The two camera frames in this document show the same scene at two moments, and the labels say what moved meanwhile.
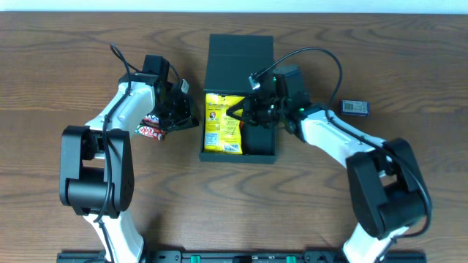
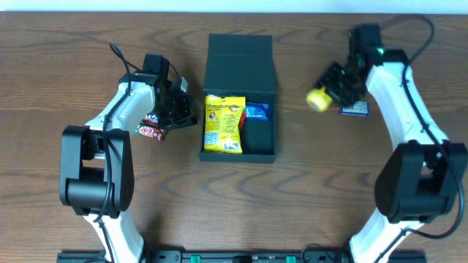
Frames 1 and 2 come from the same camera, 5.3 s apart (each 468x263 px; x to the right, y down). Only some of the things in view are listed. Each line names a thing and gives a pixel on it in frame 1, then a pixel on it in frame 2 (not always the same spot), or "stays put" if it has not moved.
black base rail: [241, 256] stays put
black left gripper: [177, 110] stays put
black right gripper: [251, 110] -> [337, 88]
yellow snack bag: [222, 132] stays put
